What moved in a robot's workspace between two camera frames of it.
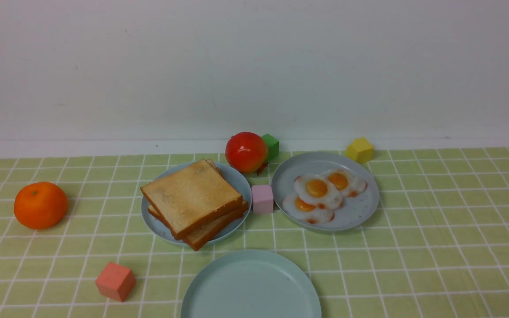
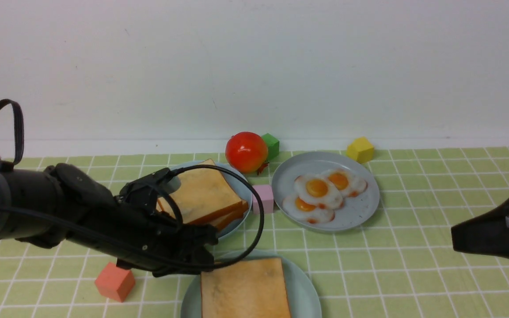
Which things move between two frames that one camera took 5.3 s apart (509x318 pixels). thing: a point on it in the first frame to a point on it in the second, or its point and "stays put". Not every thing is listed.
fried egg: [316, 189] stays put
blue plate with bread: [232, 176] stays put
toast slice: [191, 198] to [245, 288]
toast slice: [196, 241] to [204, 191]
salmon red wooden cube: [115, 281] stays put
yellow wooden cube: [360, 149] stays put
